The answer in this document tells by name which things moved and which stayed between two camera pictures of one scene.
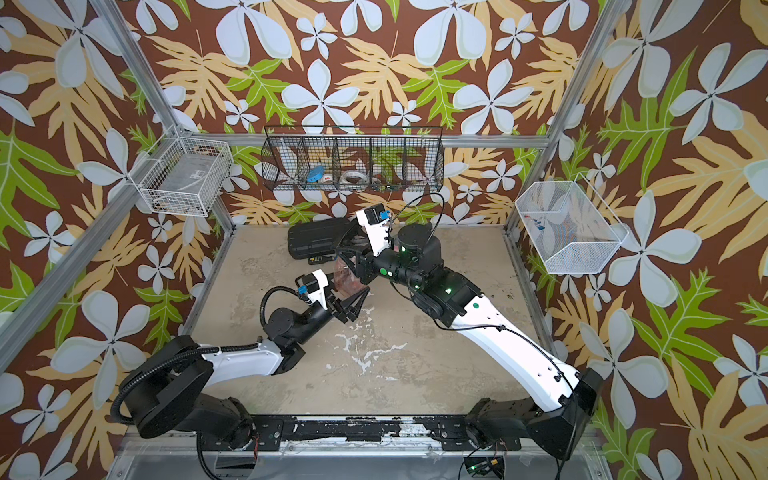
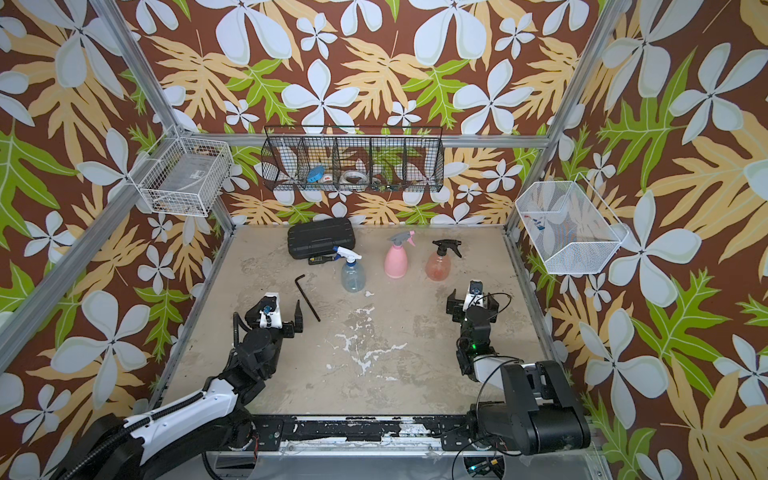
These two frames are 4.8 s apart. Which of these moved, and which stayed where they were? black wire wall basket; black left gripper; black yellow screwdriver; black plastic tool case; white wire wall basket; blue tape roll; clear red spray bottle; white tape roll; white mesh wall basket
Moved: black left gripper; clear red spray bottle
Stayed: white wire wall basket; black yellow screwdriver; black plastic tool case; white mesh wall basket; black wire wall basket; white tape roll; blue tape roll
